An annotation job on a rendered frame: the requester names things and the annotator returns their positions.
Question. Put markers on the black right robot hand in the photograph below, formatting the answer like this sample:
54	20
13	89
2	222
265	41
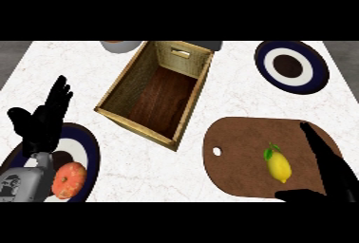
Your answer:
335	171

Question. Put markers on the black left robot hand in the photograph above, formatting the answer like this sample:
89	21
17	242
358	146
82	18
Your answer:
45	121

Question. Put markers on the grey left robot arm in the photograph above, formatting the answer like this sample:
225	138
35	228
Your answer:
26	180

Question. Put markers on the yellow lemon with green leaves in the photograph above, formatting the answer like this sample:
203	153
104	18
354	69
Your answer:
279	164

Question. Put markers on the brown wooden cutting board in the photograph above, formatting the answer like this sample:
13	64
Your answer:
253	155

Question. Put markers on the wicker basket with wooden bottom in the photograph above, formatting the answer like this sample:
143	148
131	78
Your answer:
159	95

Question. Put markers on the navy and white plate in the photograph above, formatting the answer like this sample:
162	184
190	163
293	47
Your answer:
79	148
290	66

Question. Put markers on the orange round fruit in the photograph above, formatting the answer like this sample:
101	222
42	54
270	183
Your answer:
69	180

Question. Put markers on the grey bowl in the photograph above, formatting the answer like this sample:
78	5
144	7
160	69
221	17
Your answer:
120	46

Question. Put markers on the dark grey appliance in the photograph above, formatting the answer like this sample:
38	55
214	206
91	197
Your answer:
208	45

